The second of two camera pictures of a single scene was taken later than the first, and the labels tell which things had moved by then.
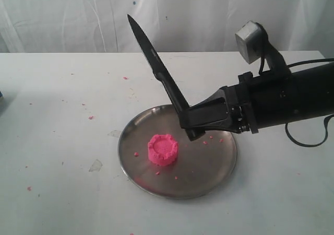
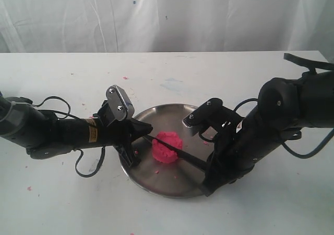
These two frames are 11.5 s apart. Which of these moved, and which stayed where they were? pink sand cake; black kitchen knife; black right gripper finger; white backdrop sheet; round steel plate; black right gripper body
Moved: black right gripper body; black kitchen knife; pink sand cake; black right gripper finger
Stayed: round steel plate; white backdrop sheet
